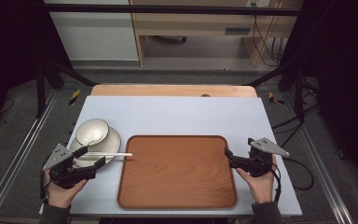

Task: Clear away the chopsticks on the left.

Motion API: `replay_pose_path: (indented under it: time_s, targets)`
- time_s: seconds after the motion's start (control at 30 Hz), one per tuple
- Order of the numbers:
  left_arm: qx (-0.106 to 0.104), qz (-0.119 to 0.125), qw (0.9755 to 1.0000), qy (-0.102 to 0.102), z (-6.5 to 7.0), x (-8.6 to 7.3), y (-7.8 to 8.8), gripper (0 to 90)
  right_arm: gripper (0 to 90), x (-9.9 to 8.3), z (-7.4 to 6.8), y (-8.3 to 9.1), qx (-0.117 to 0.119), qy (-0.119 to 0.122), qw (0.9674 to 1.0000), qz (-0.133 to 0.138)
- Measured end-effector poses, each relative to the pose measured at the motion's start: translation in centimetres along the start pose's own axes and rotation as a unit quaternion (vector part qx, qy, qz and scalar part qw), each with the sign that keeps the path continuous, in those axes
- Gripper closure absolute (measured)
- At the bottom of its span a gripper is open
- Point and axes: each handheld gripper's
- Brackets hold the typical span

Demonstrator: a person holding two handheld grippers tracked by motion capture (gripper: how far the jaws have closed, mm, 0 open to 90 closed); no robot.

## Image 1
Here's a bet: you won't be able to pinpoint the cream plate with dark rim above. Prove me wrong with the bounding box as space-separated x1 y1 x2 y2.
69 126 122 168

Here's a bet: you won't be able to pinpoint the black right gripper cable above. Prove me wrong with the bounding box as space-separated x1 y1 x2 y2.
270 157 315 204

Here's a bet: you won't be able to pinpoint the cream bowl with dark rim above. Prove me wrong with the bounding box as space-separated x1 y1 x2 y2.
75 118 110 147

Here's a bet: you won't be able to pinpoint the person's right hand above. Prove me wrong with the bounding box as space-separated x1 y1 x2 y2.
235 153 279 205

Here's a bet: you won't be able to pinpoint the aluminium rail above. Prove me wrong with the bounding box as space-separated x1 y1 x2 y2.
280 92 354 224
0 89 61 224

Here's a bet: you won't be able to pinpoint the white table board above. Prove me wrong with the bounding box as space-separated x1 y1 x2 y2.
38 95 303 217

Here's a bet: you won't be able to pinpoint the yellow black tape strip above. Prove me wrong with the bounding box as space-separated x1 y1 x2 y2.
68 89 82 106
267 91 286 106

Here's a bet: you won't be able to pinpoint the white cabinet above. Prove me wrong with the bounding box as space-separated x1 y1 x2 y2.
44 0 141 63

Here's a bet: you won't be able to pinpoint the light wooden table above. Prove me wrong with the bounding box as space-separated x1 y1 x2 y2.
89 84 258 99

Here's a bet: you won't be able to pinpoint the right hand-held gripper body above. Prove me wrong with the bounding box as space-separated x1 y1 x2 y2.
237 137 291 178

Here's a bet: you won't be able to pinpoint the wooden desk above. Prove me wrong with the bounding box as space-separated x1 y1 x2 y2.
129 0 304 68

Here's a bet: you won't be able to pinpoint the brown wooden tray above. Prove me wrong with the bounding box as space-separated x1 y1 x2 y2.
117 134 239 210

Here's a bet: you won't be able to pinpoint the black metal stand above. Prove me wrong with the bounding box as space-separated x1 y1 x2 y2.
245 62 306 123
34 54 98 119

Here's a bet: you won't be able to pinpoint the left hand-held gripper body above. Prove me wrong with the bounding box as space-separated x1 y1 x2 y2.
42 143 97 189

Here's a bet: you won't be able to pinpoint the black horizontal frame bar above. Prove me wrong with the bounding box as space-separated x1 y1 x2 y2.
42 3 303 17

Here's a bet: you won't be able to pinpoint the black hanging cables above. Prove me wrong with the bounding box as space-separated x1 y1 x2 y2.
252 14 285 67

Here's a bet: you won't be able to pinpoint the black floor cables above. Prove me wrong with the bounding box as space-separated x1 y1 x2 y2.
270 77 322 148

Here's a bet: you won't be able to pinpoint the person's left hand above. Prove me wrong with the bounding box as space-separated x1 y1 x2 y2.
43 169 90 209

